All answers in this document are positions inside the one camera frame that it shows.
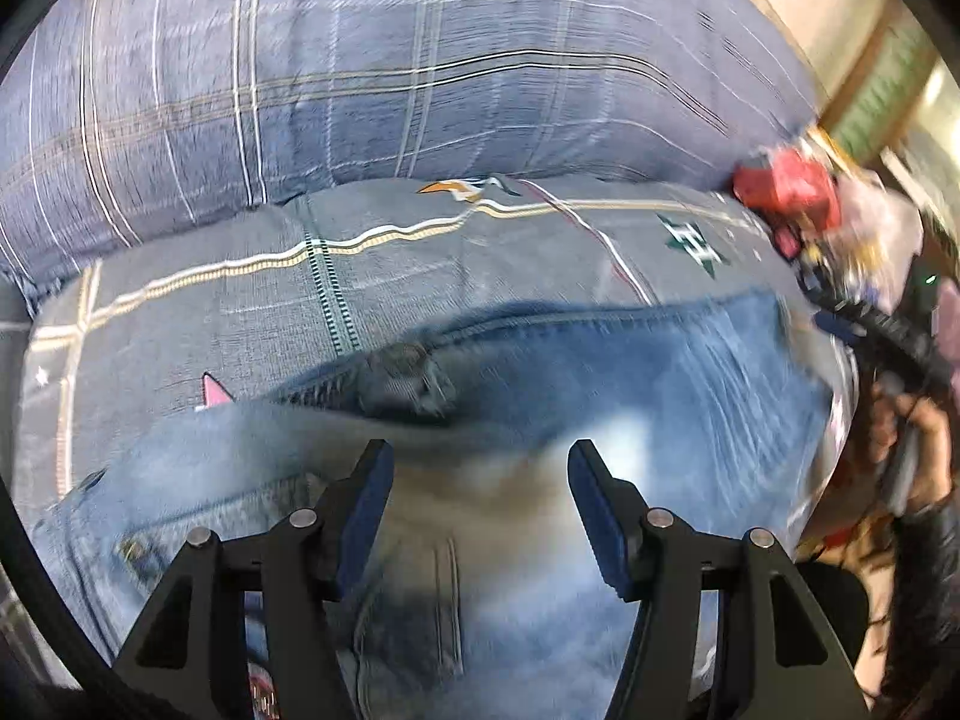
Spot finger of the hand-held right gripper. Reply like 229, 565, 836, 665
802, 281, 947, 391

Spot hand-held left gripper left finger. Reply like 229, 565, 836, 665
112, 439, 395, 720

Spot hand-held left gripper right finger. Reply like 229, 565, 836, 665
567, 439, 863, 720

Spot blue denim pants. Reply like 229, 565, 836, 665
34, 289, 837, 720

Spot person's right hand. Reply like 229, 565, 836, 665
870, 375, 960, 518

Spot white plastic bag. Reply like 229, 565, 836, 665
825, 165, 927, 301

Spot red plastic bag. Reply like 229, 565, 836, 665
731, 146, 841, 230

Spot wooden framed glass door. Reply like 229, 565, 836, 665
817, 0, 960, 166

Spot grey star print bed sheet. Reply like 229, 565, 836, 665
11, 174, 863, 698

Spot blue plaid quilt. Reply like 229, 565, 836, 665
0, 0, 822, 293

